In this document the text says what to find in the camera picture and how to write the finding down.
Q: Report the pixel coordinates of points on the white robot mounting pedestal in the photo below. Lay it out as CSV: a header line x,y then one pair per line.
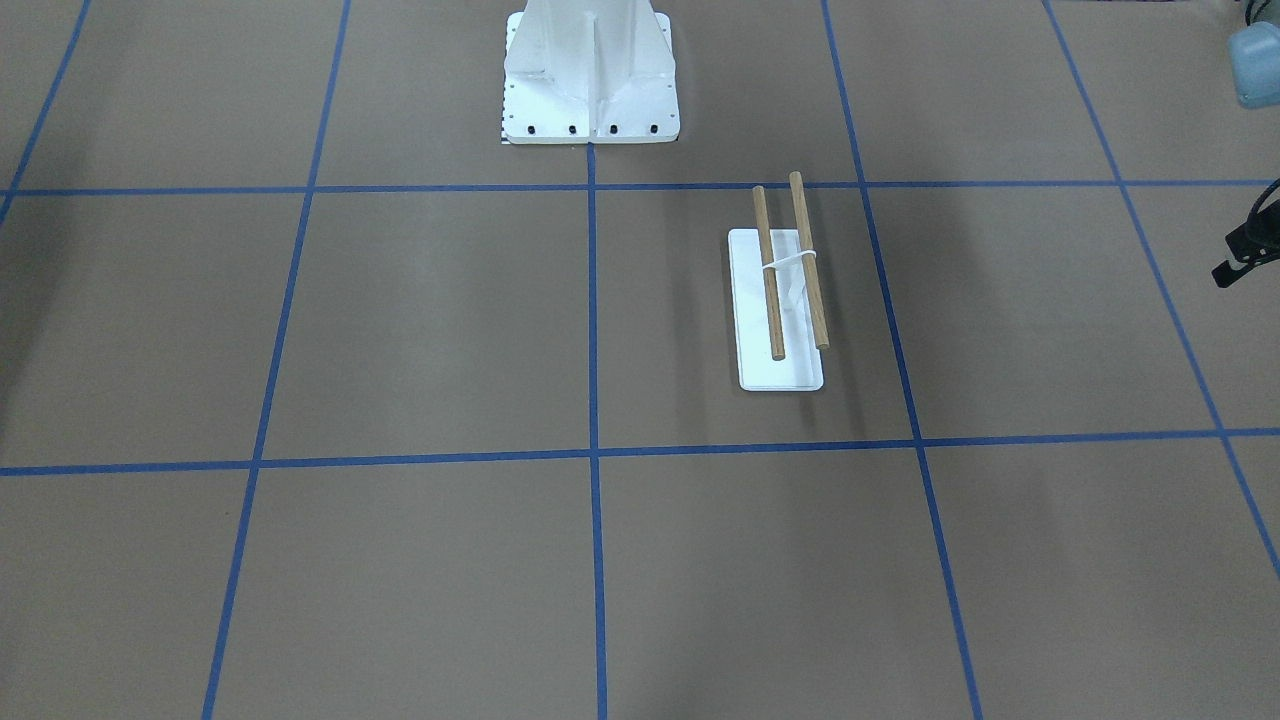
x,y
578,72

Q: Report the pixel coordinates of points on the white rack base plate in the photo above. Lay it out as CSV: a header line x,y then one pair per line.
x,y
802,370

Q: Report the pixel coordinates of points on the light blue device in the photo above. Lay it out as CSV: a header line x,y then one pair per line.
x,y
1254,57

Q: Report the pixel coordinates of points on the black cable clamp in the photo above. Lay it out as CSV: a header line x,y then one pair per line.
x,y
1254,243

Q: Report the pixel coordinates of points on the wooden rack dowel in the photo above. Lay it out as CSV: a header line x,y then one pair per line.
x,y
776,333
806,242

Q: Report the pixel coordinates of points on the white rack centre bracket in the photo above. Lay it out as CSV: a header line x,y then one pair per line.
x,y
790,277

